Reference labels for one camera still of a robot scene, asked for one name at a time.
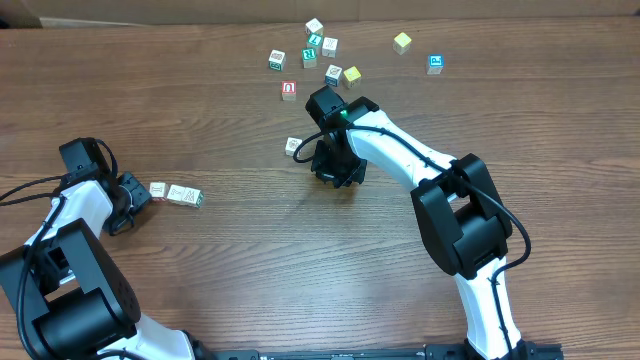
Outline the white red edged block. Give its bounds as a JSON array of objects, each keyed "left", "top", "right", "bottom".
[{"left": 149, "top": 182, "right": 169, "bottom": 202}]

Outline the white blue edged block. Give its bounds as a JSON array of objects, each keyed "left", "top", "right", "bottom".
[{"left": 166, "top": 184, "right": 185, "bottom": 205}]

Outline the white zigzag picture block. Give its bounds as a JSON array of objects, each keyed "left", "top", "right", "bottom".
[{"left": 181, "top": 187, "right": 204, "bottom": 208}]

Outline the red letter U block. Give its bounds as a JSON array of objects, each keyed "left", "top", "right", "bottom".
[{"left": 281, "top": 81, "right": 297, "bottom": 101}]

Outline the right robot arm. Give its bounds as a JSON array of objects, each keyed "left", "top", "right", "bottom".
[{"left": 305, "top": 86, "right": 524, "bottom": 359}]

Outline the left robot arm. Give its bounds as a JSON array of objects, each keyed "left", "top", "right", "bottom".
[{"left": 1, "top": 138, "right": 210, "bottom": 359}]

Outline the lone white picture block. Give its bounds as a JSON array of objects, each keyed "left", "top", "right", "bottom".
[{"left": 285, "top": 137, "right": 302, "bottom": 156}]

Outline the blue edged picture block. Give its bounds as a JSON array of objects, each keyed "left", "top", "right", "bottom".
[{"left": 325, "top": 64, "right": 343, "bottom": 87}]

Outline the yellow block near cluster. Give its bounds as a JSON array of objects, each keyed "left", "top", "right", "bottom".
[{"left": 343, "top": 66, "right": 362, "bottom": 89}]

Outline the teal letter R block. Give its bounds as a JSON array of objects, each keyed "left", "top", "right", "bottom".
[{"left": 301, "top": 48, "right": 317, "bottom": 69}]

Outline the white patterned wooden block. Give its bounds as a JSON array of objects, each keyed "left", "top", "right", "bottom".
[{"left": 321, "top": 37, "right": 338, "bottom": 58}]

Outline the green letter B block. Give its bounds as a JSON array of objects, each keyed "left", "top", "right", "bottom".
[{"left": 268, "top": 49, "right": 286, "bottom": 72}]

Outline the teal letter L block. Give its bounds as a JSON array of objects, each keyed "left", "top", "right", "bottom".
[{"left": 306, "top": 33, "right": 323, "bottom": 52}]

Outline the far yellow wooden block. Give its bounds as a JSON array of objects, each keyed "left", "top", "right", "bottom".
[{"left": 393, "top": 32, "right": 412, "bottom": 55}]

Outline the top white wooden block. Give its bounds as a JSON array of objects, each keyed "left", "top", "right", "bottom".
[{"left": 305, "top": 18, "right": 324, "bottom": 35}]

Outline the blue letter P block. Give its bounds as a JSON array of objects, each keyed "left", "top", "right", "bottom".
[{"left": 427, "top": 54, "right": 445, "bottom": 75}]

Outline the cardboard strip at back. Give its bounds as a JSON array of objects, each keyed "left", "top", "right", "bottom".
[{"left": 1, "top": 0, "right": 639, "bottom": 28}]

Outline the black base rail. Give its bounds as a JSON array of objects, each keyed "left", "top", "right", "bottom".
[{"left": 186, "top": 333, "right": 564, "bottom": 360}]

